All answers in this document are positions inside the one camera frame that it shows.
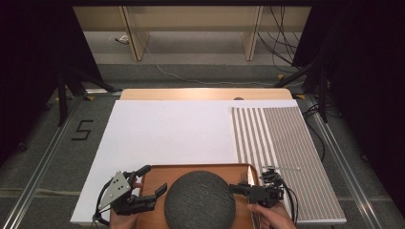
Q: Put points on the person's right hand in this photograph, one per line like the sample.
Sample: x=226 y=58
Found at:
x=273 y=219

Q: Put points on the short silver metal bar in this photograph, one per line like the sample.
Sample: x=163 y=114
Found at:
x=102 y=91

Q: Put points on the brown wooden tray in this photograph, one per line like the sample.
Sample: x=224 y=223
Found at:
x=153 y=219

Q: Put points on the striped placemat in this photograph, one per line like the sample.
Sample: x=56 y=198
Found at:
x=286 y=143

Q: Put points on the beige shelf unit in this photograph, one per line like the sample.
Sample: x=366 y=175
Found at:
x=191 y=19

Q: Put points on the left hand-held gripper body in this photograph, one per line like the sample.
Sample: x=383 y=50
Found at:
x=116 y=191

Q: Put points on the person's left hand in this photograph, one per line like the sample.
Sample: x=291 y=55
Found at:
x=122 y=222

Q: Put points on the black metal stand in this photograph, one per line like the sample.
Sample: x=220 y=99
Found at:
x=323 y=95
x=62 y=95

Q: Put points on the aluminium floor rail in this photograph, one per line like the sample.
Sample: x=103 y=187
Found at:
x=344 y=162
x=41 y=165

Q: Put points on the dark round table grommet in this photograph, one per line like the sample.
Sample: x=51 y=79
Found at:
x=238 y=98

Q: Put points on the white floor socket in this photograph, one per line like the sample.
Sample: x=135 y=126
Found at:
x=123 y=39

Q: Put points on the dark curtain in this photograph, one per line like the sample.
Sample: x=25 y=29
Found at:
x=366 y=79
x=31 y=63

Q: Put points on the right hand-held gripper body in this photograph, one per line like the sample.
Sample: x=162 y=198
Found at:
x=270 y=194

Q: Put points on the dark round textured plate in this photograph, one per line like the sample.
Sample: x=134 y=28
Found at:
x=199 y=200

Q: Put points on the white board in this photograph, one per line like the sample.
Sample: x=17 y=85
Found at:
x=165 y=133

